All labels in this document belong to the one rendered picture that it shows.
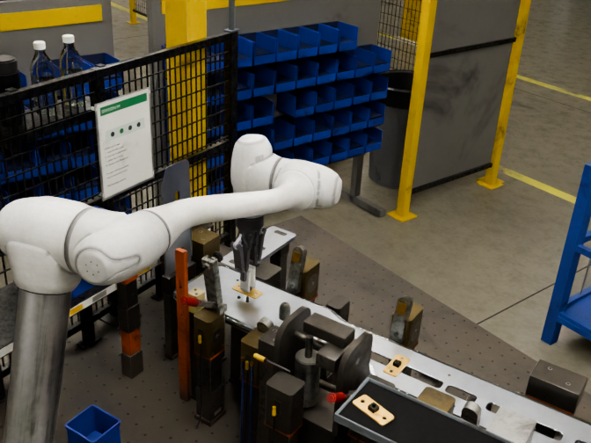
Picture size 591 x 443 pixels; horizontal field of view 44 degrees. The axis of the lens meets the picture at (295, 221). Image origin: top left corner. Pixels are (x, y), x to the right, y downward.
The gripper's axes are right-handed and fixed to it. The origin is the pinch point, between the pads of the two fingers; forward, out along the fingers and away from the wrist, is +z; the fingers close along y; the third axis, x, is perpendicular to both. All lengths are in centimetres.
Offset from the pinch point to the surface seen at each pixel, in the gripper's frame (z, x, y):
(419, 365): 7, -51, 4
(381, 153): 83, 101, 291
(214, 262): -13.6, -1.8, -16.8
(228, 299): 7.7, 4.7, -2.5
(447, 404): -1, -65, -15
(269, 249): 7.7, 11.9, 27.5
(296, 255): -2.3, -5.8, 15.3
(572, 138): 106, 16, 482
